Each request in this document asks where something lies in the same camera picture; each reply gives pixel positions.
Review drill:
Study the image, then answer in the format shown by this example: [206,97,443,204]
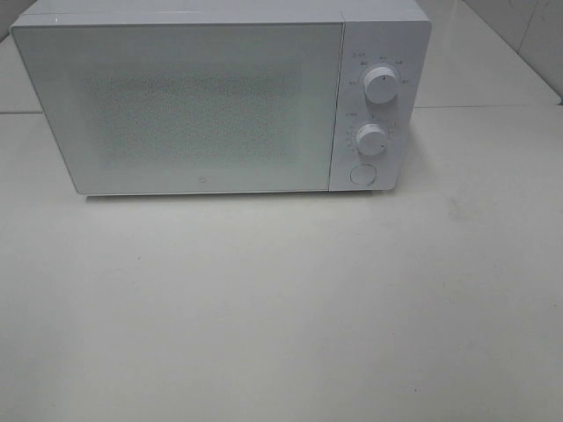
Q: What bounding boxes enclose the white microwave door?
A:
[13,24,342,195]

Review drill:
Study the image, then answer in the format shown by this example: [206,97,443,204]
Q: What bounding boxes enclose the white control knob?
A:
[355,123,388,156]
[362,63,399,105]

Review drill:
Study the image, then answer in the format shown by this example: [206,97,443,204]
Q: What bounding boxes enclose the white microwave oven body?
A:
[11,1,432,195]

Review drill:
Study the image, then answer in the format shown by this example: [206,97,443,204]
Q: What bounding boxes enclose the white door release button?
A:
[350,164,377,186]

